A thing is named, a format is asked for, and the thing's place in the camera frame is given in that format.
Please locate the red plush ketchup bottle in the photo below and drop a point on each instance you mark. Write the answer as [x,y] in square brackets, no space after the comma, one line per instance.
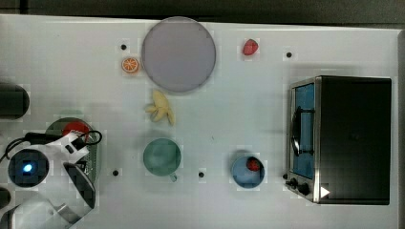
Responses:
[76,127]

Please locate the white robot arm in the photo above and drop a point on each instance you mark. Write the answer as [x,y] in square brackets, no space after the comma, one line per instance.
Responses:
[63,193]

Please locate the green oval strainer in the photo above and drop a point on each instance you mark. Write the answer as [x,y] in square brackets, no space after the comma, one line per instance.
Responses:
[88,164]

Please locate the yellow peeled banana toy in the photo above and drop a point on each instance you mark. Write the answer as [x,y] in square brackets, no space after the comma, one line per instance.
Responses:
[160,108]

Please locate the green mug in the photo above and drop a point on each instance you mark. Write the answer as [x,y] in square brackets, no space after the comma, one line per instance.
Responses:
[162,158]

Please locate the grey round plate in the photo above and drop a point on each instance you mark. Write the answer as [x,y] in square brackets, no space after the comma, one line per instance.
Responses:
[178,54]

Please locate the red strawberry in bowl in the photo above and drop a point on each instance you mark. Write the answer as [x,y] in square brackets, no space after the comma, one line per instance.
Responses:
[253,164]

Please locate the blue bowl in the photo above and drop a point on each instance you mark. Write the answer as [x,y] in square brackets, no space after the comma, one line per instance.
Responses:
[244,177]

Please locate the red strawberry on table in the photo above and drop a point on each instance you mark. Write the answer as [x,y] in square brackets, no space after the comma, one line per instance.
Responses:
[250,47]

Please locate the orange slice toy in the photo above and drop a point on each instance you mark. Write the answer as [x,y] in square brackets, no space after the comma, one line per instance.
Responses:
[130,65]

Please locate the black toaster oven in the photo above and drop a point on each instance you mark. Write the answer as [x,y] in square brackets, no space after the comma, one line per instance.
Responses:
[340,140]

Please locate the black cylinder upper left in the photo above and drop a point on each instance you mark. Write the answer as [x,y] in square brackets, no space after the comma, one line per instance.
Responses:
[14,101]

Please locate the black cylinder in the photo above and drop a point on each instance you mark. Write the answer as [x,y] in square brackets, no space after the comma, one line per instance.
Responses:
[14,101]
[5,197]

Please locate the black cylinder lower left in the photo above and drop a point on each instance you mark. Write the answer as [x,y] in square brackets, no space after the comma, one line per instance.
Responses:
[5,197]

